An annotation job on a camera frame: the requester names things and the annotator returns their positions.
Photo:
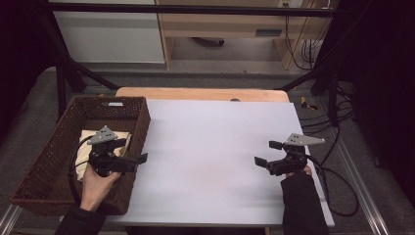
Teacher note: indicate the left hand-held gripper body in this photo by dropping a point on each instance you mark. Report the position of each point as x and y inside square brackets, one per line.
[102, 156]

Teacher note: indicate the pale yellow pants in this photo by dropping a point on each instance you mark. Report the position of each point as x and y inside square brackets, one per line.
[124, 138]

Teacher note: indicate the light wooden desk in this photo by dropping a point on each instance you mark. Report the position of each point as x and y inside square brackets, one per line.
[212, 24]

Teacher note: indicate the person's left hand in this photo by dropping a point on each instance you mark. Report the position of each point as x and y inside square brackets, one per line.
[96, 189]

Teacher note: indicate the black metal stand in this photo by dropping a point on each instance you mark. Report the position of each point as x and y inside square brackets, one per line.
[61, 88]
[332, 94]

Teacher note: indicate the person's right hand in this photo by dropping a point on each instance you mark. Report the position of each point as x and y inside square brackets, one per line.
[306, 170]

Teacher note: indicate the black metal crossbar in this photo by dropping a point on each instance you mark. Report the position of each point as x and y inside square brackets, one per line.
[195, 9]

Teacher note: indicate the aluminium rail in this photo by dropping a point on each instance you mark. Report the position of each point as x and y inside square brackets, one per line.
[8, 220]
[365, 182]

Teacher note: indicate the wooden table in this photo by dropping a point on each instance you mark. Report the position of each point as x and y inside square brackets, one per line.
[195, 94]

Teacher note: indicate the white cabinet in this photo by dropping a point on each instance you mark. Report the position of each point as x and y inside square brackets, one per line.
[111, 39]

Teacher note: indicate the brown wicker basket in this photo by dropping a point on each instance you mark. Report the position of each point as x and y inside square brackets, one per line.
[49, 169]

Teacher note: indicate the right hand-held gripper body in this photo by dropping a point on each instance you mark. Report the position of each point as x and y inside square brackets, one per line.
[293, 158]

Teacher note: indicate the black curtain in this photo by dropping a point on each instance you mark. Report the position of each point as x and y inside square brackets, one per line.
[19, 49]
[385, 81]

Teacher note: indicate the white table mat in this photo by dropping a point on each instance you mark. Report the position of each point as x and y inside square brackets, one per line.
[212, 156]

